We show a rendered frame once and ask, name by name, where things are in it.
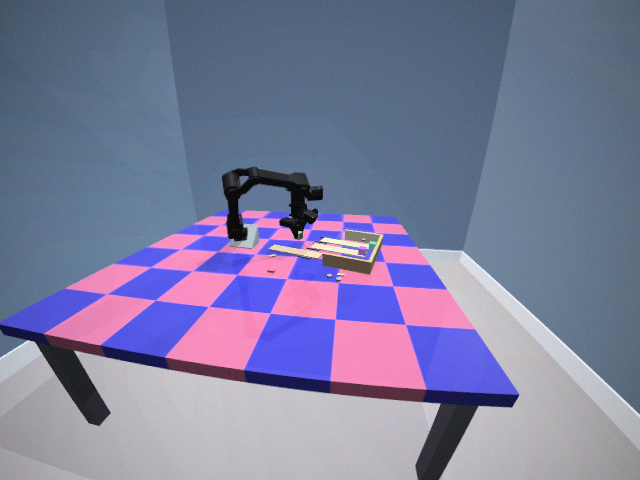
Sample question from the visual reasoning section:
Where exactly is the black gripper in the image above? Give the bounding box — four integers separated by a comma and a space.
279, 202, 308, 239

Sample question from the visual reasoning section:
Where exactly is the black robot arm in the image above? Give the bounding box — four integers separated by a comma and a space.
222, 166, 323, 242

